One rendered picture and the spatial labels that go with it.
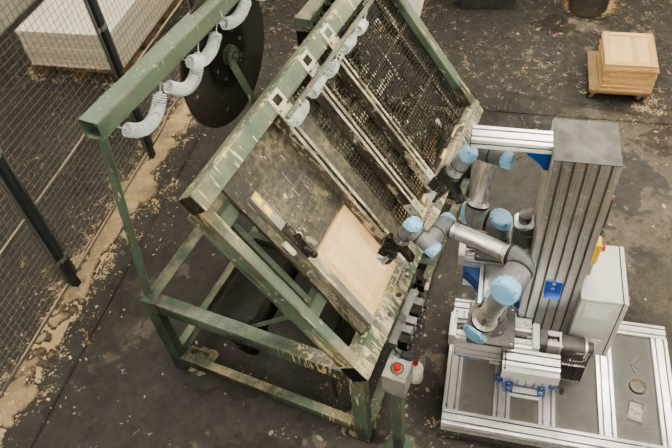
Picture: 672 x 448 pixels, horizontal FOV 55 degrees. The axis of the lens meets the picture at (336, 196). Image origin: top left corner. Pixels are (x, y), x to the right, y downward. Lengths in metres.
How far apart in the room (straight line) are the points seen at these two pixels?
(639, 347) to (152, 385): 3.04
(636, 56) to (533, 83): 0.89
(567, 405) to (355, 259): 1.51
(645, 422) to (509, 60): 3.72
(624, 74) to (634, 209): 1.30
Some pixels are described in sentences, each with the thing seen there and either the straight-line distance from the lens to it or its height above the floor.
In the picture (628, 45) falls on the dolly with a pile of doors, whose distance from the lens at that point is 6.26.
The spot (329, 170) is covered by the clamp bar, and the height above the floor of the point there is 1.48.
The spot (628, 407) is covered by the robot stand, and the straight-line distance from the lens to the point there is 4.13.
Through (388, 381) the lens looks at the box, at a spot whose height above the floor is 0.89.
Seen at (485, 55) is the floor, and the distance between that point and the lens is 6.63.
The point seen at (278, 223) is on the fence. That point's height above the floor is 1.52.
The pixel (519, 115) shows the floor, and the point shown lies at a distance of 5.93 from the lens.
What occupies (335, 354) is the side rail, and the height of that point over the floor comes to 0.97.
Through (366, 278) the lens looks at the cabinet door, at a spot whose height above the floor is 1.01.
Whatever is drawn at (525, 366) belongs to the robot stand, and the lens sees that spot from 3.24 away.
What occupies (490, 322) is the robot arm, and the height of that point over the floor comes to 1.33.
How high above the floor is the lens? 3.77
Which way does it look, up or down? 47 degrees down
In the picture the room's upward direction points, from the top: 7 degrees counter-clockwise
